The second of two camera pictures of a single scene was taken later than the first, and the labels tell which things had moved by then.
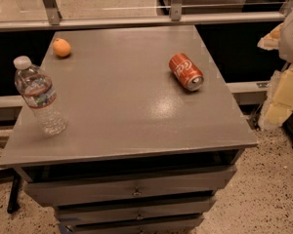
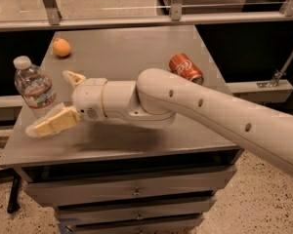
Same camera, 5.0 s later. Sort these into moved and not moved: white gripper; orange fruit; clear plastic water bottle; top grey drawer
Moved: white gripper
Not moved: top grey drawer; clear plastic water bottle; orange fruit
